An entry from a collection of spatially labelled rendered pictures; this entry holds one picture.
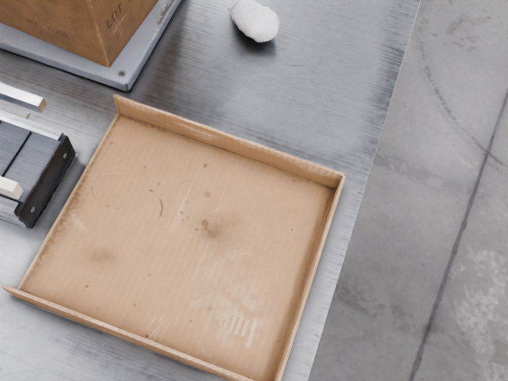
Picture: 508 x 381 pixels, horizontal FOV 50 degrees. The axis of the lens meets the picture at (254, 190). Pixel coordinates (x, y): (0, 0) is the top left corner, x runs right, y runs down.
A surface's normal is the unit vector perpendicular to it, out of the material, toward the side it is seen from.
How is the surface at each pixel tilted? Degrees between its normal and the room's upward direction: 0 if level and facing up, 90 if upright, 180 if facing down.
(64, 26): 90
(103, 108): 0
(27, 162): 0
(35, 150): 0
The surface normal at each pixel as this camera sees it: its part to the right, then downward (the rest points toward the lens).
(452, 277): 0.07, -0.44
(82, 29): -0.41, 0.81
